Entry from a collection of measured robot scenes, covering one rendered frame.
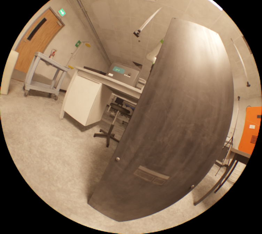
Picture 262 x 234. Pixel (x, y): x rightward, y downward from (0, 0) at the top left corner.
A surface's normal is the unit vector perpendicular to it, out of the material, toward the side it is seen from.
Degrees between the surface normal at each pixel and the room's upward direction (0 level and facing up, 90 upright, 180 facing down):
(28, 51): 90
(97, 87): 90
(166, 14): 180
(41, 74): 90
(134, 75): 90
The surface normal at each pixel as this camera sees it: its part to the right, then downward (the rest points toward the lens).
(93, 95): -0.03, -0.05
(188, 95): -0.32, -0.18
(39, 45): 0.91, 0.41
